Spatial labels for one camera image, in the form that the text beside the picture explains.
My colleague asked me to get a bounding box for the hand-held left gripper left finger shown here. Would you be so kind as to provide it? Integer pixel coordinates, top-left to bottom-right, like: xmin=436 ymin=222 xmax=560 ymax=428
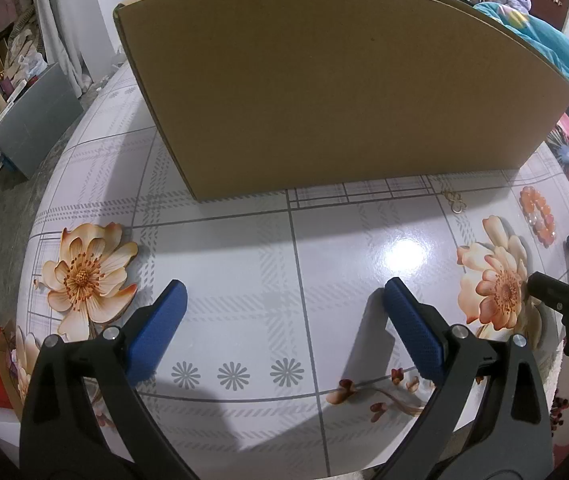
xmin=18 ymin=279 xmax=200 ymax=480

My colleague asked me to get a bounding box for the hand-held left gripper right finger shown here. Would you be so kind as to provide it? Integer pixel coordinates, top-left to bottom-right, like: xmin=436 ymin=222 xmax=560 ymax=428
xmin=374 ymin=277 xmax=554 ymax=480

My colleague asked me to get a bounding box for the orange bead bracelet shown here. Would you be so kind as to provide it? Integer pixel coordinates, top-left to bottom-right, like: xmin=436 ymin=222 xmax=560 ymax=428
xmin=520 ymin=186 xmax=558 ymax=249

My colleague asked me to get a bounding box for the brown cardboard box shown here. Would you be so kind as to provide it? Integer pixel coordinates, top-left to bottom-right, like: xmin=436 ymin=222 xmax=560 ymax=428
xmin=113 ymin=0 xmax=569 ymax=204

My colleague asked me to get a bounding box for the floral checked tablecloth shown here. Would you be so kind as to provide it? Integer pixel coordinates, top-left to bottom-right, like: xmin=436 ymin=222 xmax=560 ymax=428
xmin=17 ymin=55 xmax=569 ymax=480

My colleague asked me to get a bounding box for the gold earring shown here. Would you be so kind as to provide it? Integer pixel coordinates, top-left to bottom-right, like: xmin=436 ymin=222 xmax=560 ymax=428
xmin=441 ymin=189 xmax=468 ymax=214

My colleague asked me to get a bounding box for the blue printed blanket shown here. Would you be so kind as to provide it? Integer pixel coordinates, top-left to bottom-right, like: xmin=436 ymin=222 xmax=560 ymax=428
xmin=474 ymin=1 xmax=569 ymax=127

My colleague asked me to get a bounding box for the grey box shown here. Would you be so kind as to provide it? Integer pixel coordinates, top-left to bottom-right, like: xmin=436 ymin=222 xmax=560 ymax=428
xmin=0 ymin=62 xmax=86 ymax=180

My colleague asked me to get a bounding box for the white curtain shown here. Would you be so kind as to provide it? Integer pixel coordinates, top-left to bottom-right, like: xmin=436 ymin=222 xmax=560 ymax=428
xmin=32 ymin=0 xmax=101 ymax=97

